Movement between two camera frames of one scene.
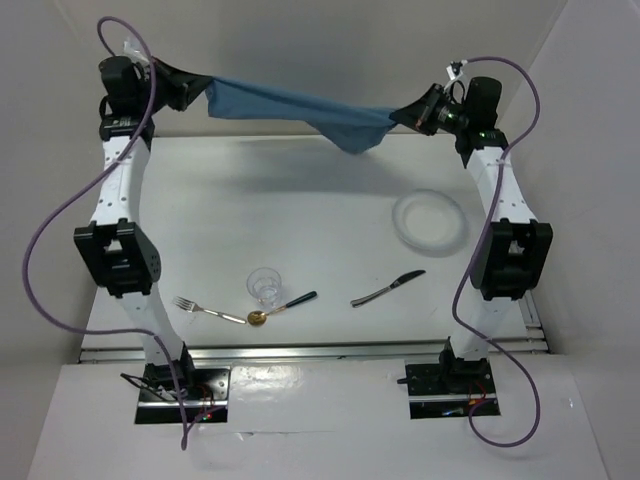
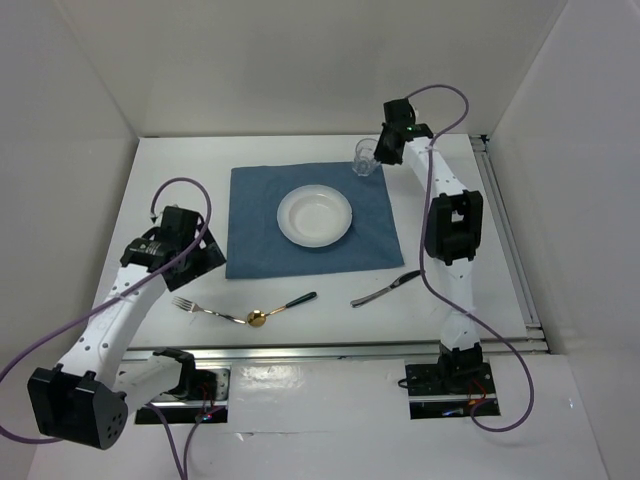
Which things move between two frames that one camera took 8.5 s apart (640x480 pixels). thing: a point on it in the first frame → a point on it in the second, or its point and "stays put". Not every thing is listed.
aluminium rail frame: [534, 340] stays put
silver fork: [191, 306] stays put
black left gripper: [194, 84] → [208, 257]
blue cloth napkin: [352, 128] → [309, 218]
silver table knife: [404, 278] stays put
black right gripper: [420, 115] → [383, 156]
